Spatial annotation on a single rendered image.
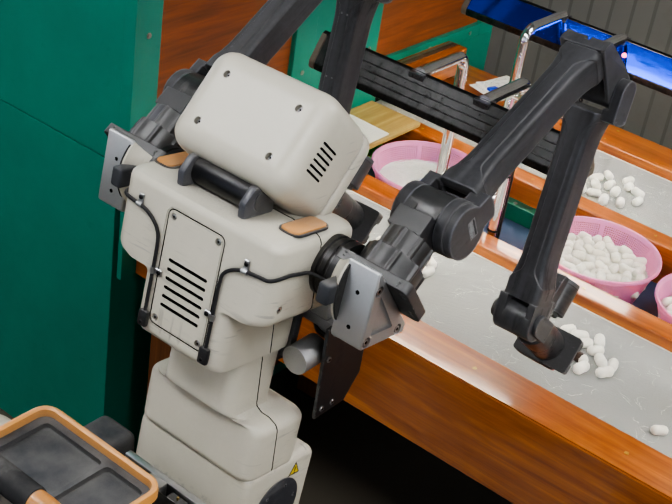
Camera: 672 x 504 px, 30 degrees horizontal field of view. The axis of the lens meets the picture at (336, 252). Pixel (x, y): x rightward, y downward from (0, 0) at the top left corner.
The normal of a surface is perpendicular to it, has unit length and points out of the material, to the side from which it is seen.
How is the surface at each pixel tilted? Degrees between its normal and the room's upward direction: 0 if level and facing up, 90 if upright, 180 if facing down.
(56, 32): 90
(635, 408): 0
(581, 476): 90
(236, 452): 82
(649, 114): 90
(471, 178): 27
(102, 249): 90
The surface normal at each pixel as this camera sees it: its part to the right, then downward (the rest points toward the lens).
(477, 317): 0.14, -0.85
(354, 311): -0.59, 0.21
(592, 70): 0.55, 0.49
